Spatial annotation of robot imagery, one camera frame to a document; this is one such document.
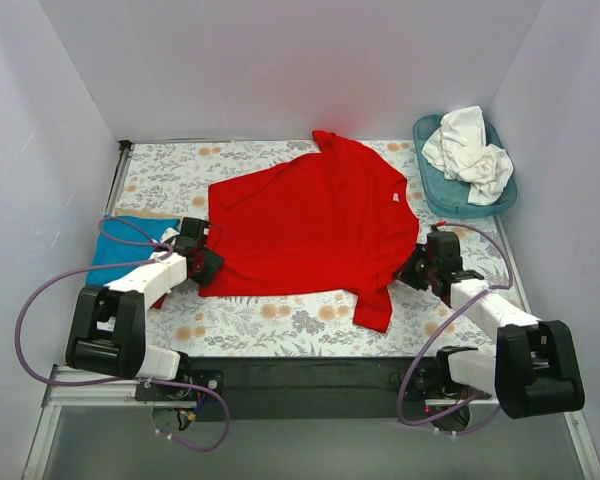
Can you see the teal plastic basket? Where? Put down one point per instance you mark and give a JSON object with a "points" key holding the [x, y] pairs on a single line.
{"points": [[449, 198]]}

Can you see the folded tan t-shirt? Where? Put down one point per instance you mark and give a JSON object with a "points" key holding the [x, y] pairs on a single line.
{"points": [[137, 213]]}

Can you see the aluminium frame rail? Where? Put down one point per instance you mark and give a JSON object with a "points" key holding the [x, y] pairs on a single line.
{"points": [[115, 394]]}

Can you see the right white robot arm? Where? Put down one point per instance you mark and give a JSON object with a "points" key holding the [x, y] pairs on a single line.
{"points": [[534, 370]]}

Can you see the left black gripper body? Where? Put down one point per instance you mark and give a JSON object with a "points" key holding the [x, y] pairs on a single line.
{"points": [[208, 265]]}

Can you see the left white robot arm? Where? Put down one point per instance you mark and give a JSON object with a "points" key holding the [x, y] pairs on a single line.
{"points": [[108, 334]]}

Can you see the white crumpled t-shirt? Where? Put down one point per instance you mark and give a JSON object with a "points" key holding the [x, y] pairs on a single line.
{"points": [[459, 149]]}

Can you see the folded blue t-shirt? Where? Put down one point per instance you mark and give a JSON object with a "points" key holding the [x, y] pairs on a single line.
{"points": [[112, 252]]}

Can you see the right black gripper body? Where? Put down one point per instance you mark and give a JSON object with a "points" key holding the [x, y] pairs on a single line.
{"points": [[410, 269]]}

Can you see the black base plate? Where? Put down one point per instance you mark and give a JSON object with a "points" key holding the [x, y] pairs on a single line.
{"points": [[290, 388]]}

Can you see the folded dark red t-shirt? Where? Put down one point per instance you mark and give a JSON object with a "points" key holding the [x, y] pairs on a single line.
{"points": [[159, 302]]}

